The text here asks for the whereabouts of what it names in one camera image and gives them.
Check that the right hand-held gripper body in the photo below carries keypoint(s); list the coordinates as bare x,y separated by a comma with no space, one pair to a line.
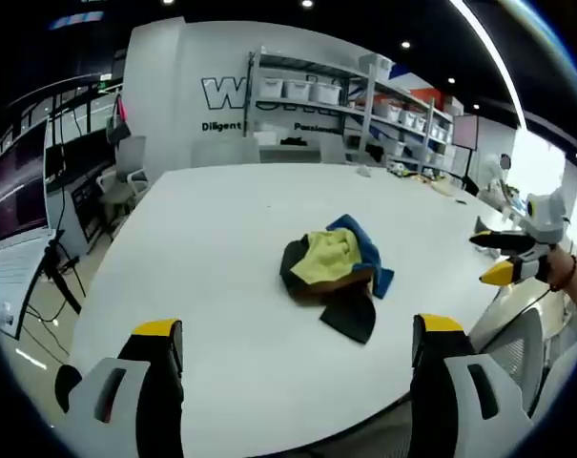
548,219

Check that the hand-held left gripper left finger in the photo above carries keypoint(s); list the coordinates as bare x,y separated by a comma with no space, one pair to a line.
126,405

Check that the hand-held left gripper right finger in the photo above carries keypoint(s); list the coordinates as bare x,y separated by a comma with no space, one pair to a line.
459,405

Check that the yellow black blue garment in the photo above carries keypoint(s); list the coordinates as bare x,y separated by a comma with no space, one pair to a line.
321,262

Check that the person's right hand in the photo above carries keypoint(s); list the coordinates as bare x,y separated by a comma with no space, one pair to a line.
560,267

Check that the black and white holder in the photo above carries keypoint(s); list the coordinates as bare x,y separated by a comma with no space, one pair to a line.
484,225

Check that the grey mesh office chair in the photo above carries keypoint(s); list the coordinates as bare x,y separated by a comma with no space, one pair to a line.
517,343

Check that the beige cloth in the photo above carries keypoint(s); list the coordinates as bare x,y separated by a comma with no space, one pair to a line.
447,187

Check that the yellow and black tool clutter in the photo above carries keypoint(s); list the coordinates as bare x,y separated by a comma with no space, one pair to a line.
412,172

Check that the pink screen on stand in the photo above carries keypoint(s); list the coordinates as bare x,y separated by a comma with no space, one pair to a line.
464,131

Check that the black tripod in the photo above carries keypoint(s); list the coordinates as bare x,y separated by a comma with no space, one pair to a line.
61,281

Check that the small white object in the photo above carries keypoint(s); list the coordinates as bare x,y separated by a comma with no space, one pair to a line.
365,171

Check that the white printed sign board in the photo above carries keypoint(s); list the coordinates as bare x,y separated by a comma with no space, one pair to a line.
11,286

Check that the grey chair back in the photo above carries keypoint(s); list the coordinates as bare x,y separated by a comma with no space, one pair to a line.
333,152

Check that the grey metal shelving rack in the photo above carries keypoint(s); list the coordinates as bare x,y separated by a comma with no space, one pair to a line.
364,95

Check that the dark cloth pile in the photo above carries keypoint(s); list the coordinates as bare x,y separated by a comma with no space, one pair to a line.
294,140

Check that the large dark display screen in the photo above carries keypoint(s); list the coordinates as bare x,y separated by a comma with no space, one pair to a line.
18,186

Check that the white office chair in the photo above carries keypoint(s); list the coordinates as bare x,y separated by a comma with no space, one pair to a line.
130,157

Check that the black desktop monitor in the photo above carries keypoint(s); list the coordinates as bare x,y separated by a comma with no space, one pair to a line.
54,162

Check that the row of white storage bins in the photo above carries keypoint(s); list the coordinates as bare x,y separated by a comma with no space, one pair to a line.
297,88

